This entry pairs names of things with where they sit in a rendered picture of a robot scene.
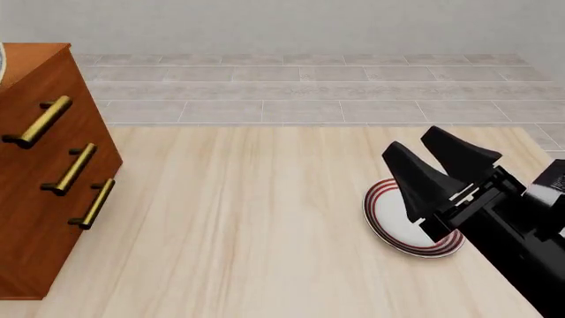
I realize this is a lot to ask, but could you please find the white plate with red rings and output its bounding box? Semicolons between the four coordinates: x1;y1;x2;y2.
362;178;466;260

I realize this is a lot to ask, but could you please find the medium brass drawer handle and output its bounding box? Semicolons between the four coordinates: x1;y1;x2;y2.
40;142;98;197

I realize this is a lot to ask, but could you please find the wooden cabinet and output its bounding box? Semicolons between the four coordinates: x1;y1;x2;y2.
0;42;124;301

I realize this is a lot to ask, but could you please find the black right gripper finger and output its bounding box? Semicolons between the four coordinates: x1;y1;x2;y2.
419;125;503;185
380;140;467;227

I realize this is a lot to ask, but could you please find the short brass drawer handle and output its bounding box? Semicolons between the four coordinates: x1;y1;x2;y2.
67;178;117;231

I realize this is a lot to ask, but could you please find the long brass drawer handle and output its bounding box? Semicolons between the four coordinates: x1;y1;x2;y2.
1;95;73;150

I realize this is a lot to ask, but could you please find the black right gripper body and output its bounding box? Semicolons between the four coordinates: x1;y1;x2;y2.
418;164;528;243

